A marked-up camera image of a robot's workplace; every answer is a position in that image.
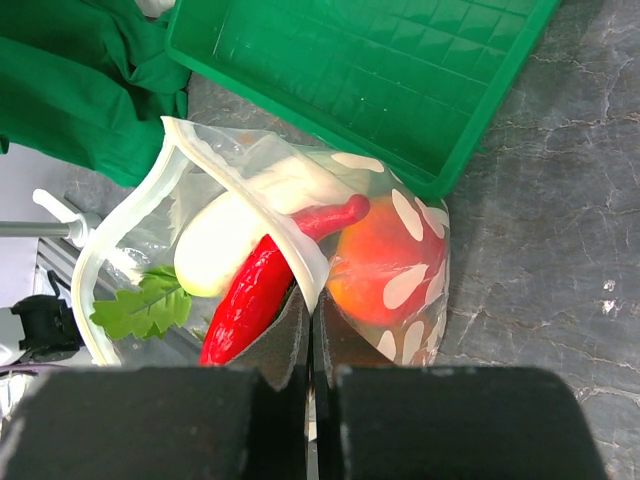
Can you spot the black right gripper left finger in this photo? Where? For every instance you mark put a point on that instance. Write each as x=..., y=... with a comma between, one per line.
x=245, y=420

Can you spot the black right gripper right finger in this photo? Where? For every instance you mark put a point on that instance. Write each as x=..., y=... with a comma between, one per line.
x=376, y=420

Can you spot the red chili pepper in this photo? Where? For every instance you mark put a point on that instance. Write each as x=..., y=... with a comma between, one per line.
x=260, y=286

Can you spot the red tomato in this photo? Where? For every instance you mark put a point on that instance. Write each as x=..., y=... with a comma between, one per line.
x=391, y=264

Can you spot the clear dotted zip top bag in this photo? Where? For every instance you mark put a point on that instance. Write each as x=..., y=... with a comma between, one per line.
x=196, y=164

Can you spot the white radish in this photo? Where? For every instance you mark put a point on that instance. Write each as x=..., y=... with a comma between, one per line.
x=212, y=247

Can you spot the silver clothes rack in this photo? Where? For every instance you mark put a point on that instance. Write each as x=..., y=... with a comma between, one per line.
x=71, y=224

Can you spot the green plastic tray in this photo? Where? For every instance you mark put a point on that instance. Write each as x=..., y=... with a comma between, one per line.
x=414, y=84

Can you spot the green t-shirt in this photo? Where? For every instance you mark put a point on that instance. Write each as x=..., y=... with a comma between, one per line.
x=88, y=83

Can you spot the white t-shirt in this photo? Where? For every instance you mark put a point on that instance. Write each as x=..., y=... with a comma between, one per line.
x=154, y=8

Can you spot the aluminium frame rail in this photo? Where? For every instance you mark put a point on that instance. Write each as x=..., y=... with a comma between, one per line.
x=59, y=256

